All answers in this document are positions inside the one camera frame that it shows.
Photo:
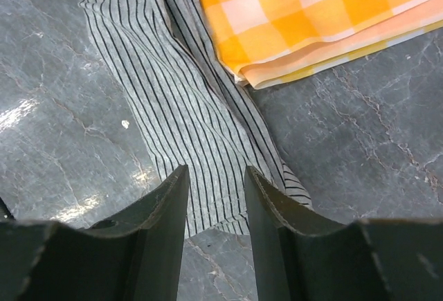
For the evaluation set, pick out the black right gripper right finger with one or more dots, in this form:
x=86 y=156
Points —
x=301 y=255

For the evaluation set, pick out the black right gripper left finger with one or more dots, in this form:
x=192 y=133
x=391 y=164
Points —
x=133 y=255

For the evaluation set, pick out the grey striped underwear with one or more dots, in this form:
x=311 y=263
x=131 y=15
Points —
x=187 y=106

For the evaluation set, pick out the orange checkered tablecloth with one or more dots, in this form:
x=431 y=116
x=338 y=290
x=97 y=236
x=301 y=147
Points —
x=269 y=42

